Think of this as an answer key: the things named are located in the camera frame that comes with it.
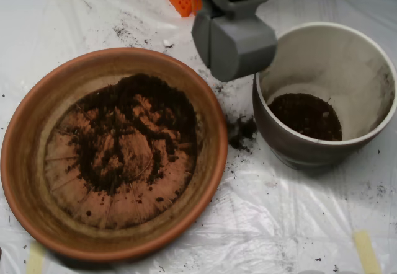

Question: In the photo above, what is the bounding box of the dark soil pile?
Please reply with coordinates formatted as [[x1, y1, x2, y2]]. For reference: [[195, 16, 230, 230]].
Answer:
[[69, 73, 199, 194]]

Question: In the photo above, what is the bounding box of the dark soil heap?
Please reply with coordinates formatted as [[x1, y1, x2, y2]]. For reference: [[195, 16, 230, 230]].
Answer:
[[267, 92, 343, 141]]

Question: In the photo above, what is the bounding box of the spilled soil patch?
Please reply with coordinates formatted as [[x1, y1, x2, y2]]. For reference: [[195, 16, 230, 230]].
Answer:
[[228, 115, 260, 154]]

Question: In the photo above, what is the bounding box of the white ceramic plant pot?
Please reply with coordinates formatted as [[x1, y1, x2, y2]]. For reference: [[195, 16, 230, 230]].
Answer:
[[252, 22, 397, 171]]

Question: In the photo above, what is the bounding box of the terracotta clay saucer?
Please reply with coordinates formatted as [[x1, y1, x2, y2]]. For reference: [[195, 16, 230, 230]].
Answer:
[[0, 46, 229, 263]]

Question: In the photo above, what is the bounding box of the clear plastic cover sheet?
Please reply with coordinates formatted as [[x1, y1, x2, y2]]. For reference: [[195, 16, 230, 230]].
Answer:
[[0, 0, 397, 274]]

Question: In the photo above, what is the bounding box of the beige masking tape strip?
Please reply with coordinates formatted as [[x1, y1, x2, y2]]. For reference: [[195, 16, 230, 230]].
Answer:
[[353, 229, 382, 274], [26, 241, 47, 274]]

